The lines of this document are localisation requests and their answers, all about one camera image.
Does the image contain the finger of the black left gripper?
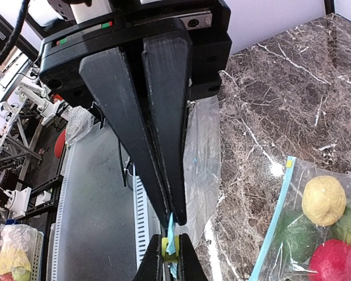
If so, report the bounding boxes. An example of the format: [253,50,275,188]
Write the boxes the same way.
[79,48,170,227]
[142,30,192,225]

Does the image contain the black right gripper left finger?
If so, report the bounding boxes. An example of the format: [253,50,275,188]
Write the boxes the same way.
[133,234,163,281]

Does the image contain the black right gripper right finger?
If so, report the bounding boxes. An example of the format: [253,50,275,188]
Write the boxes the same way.
[177,234,208,281]

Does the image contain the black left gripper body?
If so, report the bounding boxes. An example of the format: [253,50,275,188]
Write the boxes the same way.
[40,1,232,108]

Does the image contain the small clear zip bag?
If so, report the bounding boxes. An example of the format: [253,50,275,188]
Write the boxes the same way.
[169,96,221,246]

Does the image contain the dark green toy pepper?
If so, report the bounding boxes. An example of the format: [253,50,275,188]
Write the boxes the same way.
[274,210,317,263]

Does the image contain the large clear zip bag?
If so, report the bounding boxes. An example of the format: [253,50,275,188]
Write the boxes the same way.
[249,156,351,280]

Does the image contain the red toy apple large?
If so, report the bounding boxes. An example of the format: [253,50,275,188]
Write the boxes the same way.
[308,239,351,281]

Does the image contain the white slotted cable duct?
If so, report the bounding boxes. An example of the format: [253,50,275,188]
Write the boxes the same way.
[133,176,150,269]

